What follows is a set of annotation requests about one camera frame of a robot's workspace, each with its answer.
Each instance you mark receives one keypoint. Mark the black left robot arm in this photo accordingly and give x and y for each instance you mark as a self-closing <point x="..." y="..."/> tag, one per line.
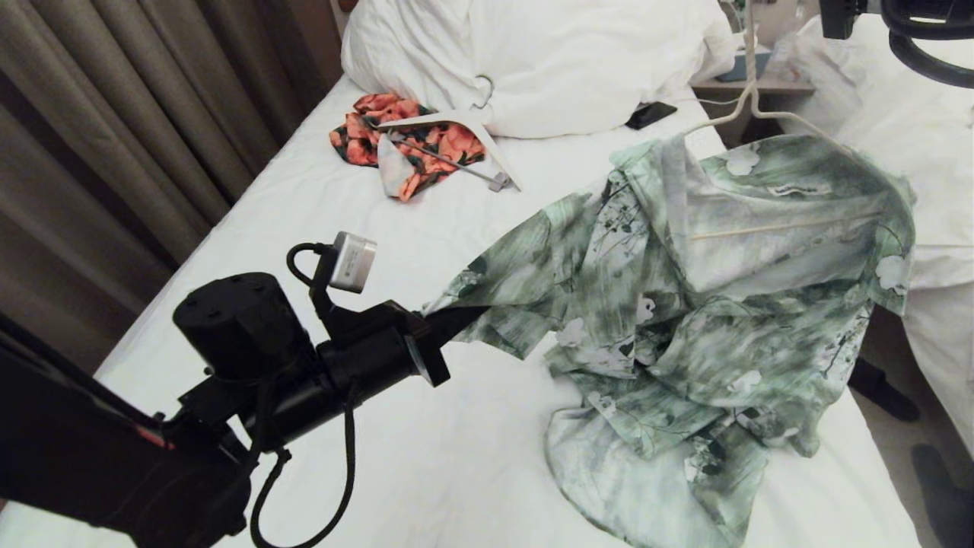
<point x="152" y="426"/>

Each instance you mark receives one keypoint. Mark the orange floral garment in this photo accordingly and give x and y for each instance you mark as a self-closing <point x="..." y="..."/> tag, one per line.
<point x="449" y="141"/>

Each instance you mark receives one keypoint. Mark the brown wooden headboard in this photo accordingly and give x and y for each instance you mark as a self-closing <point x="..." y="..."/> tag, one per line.
<point x="351" y="6"/>

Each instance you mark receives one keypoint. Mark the green floral short-sleeve shirt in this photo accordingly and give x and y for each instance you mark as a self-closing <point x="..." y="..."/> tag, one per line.
<point x="685" y="320"/>

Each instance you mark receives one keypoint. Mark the wooden nightstand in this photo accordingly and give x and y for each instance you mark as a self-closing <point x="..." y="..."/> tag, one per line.
<point x="784" y="86"/>

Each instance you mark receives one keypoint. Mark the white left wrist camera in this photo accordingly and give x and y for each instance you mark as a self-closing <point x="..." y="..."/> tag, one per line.
<point x="351" y="261"/>

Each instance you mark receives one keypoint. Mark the black smartphone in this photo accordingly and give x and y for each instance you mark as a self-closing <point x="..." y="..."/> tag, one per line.
<point x="650" y="115"/>

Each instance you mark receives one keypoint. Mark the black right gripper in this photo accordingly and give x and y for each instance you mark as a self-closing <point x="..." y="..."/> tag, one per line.
<point x="845" y="17"/>

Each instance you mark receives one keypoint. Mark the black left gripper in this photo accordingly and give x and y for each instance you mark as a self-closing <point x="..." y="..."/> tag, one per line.
<point x="380" y="350"/>

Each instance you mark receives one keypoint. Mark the green potted plant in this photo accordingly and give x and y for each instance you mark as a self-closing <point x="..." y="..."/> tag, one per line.
<point x="734" y="6"/>

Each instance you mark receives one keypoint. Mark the brown pleated curtain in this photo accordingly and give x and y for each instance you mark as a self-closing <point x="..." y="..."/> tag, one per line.
<point x="114" y="129"/>

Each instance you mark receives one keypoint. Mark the white wooden clothes hanger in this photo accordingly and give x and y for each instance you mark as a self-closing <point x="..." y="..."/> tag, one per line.
<point x="426" y="119"/>

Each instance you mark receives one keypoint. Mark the black slipper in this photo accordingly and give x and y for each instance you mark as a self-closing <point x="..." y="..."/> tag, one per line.
<point x="883" y="392"/>

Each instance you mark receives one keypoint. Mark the white bunched duvet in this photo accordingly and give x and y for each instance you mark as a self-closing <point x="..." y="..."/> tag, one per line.
<point x="928" y="152"/>
<point x="548" y="68"/>

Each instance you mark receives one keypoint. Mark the blue tissue box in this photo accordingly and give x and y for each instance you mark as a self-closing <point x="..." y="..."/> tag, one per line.
<point x="736" y="70"/>

